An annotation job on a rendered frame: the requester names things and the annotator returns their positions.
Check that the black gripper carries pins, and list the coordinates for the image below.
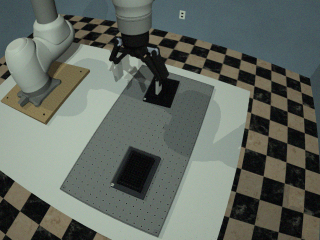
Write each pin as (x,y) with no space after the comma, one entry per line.
(138,46)

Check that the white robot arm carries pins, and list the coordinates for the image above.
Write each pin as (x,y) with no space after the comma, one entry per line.
(29,60)

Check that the black well plate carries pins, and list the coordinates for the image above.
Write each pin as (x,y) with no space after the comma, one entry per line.
(166,90)
(135,171)

